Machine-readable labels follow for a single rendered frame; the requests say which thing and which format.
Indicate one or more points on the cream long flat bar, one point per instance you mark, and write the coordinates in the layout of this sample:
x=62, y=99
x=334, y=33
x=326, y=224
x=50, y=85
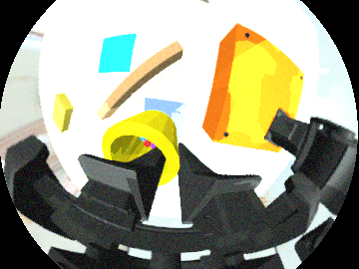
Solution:
x=147, y=70

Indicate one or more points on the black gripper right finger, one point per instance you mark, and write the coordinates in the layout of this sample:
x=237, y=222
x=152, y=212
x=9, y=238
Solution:
x=198, y=183

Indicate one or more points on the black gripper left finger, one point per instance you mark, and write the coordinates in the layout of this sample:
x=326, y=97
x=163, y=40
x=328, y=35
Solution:
x=140, y=177

